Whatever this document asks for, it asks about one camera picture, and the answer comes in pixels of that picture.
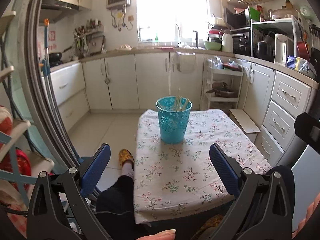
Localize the teal perforated plastic basket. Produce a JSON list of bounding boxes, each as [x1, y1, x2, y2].
[[156, 96, 193, 144]]

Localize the person's left hand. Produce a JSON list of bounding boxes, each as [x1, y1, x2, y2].
[[137, 229, 176, 240]]

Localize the person's leg black trousers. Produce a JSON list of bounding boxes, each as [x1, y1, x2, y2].
[[95, 160, 148, 239]]

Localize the white electric kettle pot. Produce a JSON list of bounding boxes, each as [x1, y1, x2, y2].
[[274, 33, 295, 65]]

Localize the yellow patterned slipper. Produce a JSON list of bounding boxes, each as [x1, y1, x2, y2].
[[118, 149, 135, 167]]

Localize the white open shelf rack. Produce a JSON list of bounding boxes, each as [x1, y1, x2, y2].
[[200, 57, 244, 113]]

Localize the brown pan on shelf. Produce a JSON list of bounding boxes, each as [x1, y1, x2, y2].
[[206, 82, 238, 98]]

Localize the floral white tablecloth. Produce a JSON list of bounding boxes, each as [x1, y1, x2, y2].
[[133, 109, 271, 224]]

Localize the green bowl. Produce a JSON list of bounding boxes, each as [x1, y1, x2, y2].
[[204, 41, 222, 51]]

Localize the white drawer cabinet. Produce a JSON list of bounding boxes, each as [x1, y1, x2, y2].
[[50, 62, 89, 132]]

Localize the white hanging bin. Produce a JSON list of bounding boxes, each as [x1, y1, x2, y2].
[[176, 51, 196, 74]]

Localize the white lower cabinets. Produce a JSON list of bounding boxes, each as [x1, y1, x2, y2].
[[82, 52, 204, 113]]

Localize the black frying pan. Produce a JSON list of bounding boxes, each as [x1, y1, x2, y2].
[[48, 46, 72, 67]]

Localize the range hood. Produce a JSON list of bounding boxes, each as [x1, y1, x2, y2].
[[39, 0, 90, 25]]

